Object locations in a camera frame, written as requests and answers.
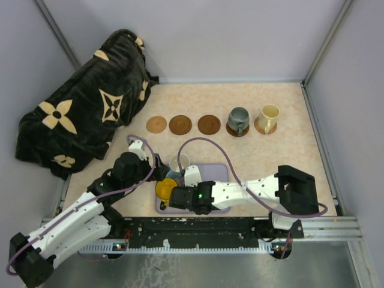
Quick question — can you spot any lavender plastic tray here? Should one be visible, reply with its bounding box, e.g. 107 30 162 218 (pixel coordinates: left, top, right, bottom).
154 163 230 215

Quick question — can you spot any yellow mug black handle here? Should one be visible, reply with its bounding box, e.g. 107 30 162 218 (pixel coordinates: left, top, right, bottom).
155 178 178 210

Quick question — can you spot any white mug blue outside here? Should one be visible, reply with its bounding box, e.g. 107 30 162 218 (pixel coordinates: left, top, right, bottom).
166 153 191 178

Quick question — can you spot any light woven rattan coaster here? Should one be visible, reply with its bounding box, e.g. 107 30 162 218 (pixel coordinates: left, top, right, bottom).
254 117 278 134
146 116 167 134

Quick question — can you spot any dark brown wooden coaster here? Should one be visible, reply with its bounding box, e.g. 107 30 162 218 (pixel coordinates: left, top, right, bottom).
197 115 221 135
226 124 250 137
169 115 192 136

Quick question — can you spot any grey green mug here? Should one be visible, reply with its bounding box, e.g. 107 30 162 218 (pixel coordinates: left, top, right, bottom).
227 107 250 134

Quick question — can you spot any cream yellow mug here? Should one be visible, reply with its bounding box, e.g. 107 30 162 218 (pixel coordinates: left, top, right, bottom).
259 104 280 133

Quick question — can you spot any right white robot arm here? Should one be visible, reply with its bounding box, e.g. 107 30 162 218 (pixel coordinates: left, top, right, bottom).
168 165 320 238

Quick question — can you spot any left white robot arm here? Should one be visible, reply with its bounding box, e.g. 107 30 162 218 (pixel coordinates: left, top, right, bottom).
7 152 170 287

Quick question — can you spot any black floral plush blanket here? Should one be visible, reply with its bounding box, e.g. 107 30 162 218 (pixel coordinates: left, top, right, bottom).
15 29 159 179

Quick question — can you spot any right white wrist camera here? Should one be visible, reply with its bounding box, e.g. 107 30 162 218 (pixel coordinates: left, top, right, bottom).
184 165 202 187

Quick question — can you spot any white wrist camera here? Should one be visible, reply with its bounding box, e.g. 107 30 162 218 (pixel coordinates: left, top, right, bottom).
184 165 202 187
128 140 147 160

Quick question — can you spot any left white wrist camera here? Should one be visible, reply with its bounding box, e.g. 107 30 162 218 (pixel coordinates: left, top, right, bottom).
128 140 147 160

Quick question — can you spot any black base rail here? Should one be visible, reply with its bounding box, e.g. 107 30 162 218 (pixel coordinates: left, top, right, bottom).
105 217 304 249

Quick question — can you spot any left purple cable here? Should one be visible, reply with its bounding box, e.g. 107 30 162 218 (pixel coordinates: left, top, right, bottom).
5 134 157 276

